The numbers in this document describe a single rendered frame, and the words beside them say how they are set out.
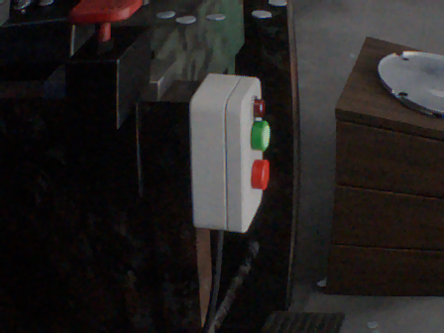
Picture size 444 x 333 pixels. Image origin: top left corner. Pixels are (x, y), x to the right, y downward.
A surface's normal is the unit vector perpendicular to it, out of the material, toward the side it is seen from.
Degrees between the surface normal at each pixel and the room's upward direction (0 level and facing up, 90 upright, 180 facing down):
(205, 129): 90
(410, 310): 0
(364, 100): 0
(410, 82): 0
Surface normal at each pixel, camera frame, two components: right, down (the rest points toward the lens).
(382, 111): -0.02, -0.88
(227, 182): -0.25, 0.46
